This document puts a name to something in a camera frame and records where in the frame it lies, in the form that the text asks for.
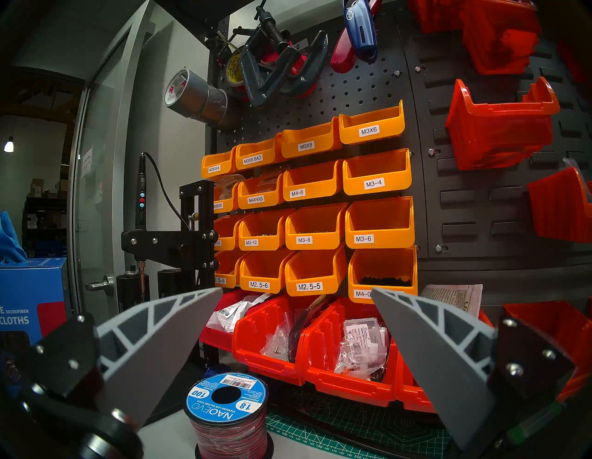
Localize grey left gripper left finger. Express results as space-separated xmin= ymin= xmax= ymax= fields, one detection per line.
xmin=18 ymin=287 xmax=224 ymax=459

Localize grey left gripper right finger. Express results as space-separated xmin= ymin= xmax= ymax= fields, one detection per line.
xmin=371 ymin=287 xmax=576 ymax=459

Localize blue cleaning cloths box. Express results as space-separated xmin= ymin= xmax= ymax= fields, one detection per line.
xmin=0 ymin=257 xmax=71 ymax=345

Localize dark storage shelf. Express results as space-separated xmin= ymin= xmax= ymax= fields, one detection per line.
xmin=21 ymin=175 xmax=70 ymax=257

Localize dark red plastic bin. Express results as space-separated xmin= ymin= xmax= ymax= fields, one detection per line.
xmin=199 ymin=288 xmax=259 ymax=353

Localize black cylindrical holder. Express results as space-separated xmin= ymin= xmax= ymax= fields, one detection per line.
xmin=157 ymin=268 xmax=186 ymax=294
xmin=116 ymin=270 xmax=150 ymax=311

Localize folded printed paper sheet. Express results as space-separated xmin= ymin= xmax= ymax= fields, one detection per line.
xmin=420 ymin=284 xmax=483 ymax=317

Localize clear bags with labels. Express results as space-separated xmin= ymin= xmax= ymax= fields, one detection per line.
xmin=334 ymin=318 xmax=391 ymax=383

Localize white labelled parts bag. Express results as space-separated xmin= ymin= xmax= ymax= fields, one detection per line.
xmin=206 ymin=293 xmax=272 ymax=333

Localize black metal press stand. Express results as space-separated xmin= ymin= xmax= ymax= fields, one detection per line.
xmin=120 ymin=179 xmax=220 ymax=368

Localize green cutting mat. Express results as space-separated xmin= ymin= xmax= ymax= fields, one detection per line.
xmin=264 ymin=382 xmax=453 ymax=459

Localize yellow bin labelled M2.5-8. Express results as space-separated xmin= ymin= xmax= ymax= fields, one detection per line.
xmin=214 ymin=248 xmax=250 ymax=288

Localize yellow bin labelled M4-0.7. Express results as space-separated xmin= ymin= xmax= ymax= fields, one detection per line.
xmin=347 ymin=247 xmax=418 ymax=304

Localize clear bag of parts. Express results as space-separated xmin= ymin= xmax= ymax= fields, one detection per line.
xmin=259 ymin=310 xmax=306 ymax=362

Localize yellow bin labelled M3-6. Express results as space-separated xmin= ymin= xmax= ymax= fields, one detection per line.
xmin=345 ymin=196 xmax=415 ymax=250

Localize yellow bin labelled M2.5-5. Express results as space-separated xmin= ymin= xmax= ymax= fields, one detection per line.
xmin=284 ymin=245 xmax=348 ymax=297

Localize yellow bin labelled M3-16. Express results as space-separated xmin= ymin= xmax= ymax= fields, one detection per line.
xmin=214 ymin=212 xmax=253 ymax=251

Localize yellow bin labelled M2.5-6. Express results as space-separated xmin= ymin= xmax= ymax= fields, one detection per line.
xmin=238 ymin=247 xmax=296 ymax=294

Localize grey louvred panel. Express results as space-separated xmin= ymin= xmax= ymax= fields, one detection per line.
xmin=393 ymin=0 xmax=592 ymax=275

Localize yellow bin labelled M3-12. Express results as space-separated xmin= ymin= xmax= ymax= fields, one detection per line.
xmin=237 ymin=208 xmax=296 ymax=251

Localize yellow bin labelled M4X6X6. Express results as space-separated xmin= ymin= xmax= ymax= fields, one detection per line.
xmin=213 ymin=179 xmax=241 ymax=213

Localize yellow bin labelled M3-8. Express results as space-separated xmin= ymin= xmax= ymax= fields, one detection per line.
xmin=284 ymin=202 xmax=350 ymax=251

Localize blue microfiber cloth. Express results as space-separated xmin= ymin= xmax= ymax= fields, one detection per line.
xmin=0 ymin=210 xmax=27 ymax=264

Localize yellow bin labelled M3-4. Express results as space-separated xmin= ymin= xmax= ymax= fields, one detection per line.
xmin=342 ymin=148 xmax=413 ymax=196

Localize yellow bin labelled M4X4X6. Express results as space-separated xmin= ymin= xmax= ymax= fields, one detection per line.
xmin=236 ymin=170 xmax=285 ymax=209

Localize yellow bin labelled M3X5X4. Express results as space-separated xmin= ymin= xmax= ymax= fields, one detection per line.
xmin=201 ymin=145 xmax=239 ymax=178

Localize yellow bin labelled M4-6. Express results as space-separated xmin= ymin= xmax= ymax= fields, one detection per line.
xmin=282 ymin=158 xmax=345 ymax=201

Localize yellow bin labelled M3X8 BAD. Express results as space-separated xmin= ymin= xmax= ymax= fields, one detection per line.
xmin=234 ymin=133 xmax=285 ymax=169

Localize yellow bin labelled M3X6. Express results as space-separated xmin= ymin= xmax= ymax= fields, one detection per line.
xmin=338 ymin=99 xmax=406 ymax=145

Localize dark perforated pegboard panel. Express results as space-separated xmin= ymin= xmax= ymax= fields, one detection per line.
xmin=206 ymin=2 xmax=428 ymax=261

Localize grey metal C-clamp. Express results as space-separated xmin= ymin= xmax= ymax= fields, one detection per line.
xmin=240 ymin=5 xmax=330 ymax=108

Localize yellow tape roll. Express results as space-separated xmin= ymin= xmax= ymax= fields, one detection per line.
xmin=224 ymin=46 xmax=246 ymax=87

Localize red tape roll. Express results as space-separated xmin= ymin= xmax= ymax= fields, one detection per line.
xmin=259 ymin=39 xmax=320 ymax=97

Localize crimson plastic bin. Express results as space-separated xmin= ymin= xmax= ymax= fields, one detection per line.
xmin=557 ymin=36 xmax=592 ymax=85

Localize silver door handle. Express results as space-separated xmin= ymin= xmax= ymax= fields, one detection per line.
xmin=85 ymin=274 xmax=115 ymax=295

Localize red wire spool blue label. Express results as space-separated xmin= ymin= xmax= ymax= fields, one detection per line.
xmin=184 ymin=372 xmax=274 ymax=459

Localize black-handled brush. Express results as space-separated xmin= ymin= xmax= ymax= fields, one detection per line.
xmin=287 ymin=295 xmax=327 ymax=363

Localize glass door grey frame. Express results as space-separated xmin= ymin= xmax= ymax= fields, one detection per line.
xmin=67 ymin=0 xmax=160 ymax=322

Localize silver duct tape roll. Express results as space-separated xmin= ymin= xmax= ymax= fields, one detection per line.
xmin=164 ymin=68 xmax=230 ymax=127

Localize red-handled hand tool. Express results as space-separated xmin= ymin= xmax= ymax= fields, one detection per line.
xmin=329 ymin=0 xmax=384 ymax=73

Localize blue-handled hand tool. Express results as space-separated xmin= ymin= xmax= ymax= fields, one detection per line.
xmin=342 ymin=0 xmax=378 ymax=64

